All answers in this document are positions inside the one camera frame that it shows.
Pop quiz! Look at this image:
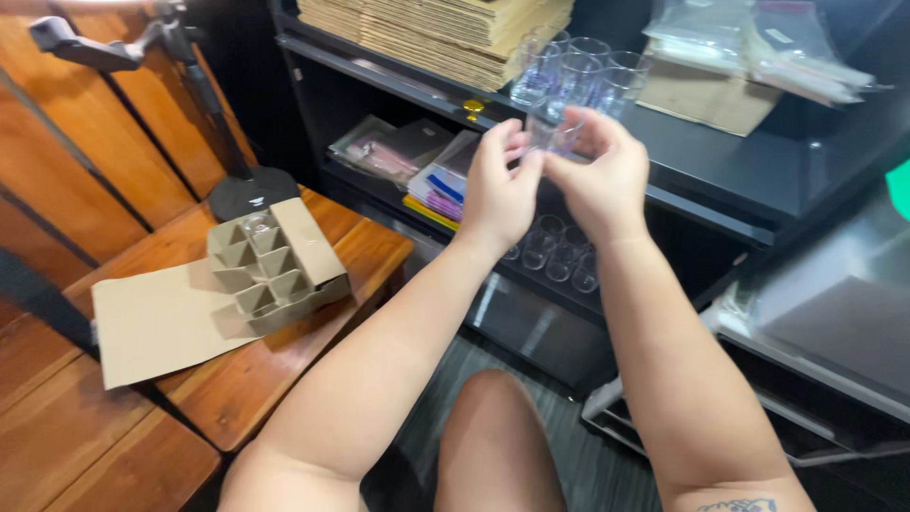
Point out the shot glass in box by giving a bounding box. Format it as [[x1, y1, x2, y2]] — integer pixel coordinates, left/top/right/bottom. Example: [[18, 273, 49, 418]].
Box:
[[240, 212, 280, 240]]

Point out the group of clear drinking glasses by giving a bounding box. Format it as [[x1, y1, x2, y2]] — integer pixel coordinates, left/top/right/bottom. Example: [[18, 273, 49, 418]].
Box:
[[509, 27, 654, 123]]

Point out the group of small shot glasses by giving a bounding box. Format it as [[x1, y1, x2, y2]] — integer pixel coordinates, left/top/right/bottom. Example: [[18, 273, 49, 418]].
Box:
[[502, 213, 601, 294]]

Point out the pile of clear plastic bags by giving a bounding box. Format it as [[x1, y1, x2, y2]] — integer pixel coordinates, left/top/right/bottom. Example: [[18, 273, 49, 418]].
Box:
[[642, 0, 895, 108]]

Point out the stack of packaged stationery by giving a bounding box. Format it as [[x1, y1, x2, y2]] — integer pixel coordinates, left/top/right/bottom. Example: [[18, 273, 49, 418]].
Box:
[[328, 114, 484, 233]]

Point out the person's leg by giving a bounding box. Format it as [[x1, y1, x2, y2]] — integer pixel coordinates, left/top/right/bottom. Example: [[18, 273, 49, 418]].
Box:
[[434, 368, 570, 512]]

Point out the stack of flat cardboard sheets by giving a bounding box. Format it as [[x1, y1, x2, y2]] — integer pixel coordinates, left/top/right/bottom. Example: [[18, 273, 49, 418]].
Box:
[[296, 0, 575, 93]]

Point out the person's left hand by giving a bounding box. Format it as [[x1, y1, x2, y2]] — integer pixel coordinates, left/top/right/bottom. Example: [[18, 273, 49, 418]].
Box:
[[459, 118, 546, 250]]

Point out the clear shot glass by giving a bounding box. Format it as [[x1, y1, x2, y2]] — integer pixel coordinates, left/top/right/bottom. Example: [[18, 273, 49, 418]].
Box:
[[524, 97, 588, 159]]

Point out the person's right hand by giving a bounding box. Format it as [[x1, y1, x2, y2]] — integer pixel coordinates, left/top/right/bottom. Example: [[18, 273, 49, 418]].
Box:
[[543, 107, 650, 244]]

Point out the brown cardboard box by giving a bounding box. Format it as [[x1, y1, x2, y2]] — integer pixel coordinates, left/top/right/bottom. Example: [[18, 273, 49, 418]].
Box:
[[636, 39, 784, 137]]

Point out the grey metal cabinet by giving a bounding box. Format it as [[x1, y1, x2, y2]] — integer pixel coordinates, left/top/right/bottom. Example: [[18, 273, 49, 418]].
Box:
[[582, 186, 910, 469]]

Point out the black shelf unit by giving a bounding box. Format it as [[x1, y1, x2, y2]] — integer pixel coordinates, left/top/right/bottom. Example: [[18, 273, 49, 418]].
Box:
[[264, 0, 910, 399]]

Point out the black desk lamp stand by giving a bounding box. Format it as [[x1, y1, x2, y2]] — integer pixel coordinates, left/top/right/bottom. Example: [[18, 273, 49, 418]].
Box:
[[28, 0, 301, 223]]

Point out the cardboard divider box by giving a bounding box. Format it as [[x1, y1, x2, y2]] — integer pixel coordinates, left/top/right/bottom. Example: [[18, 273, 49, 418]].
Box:
[[91, 197, 352, 391]]

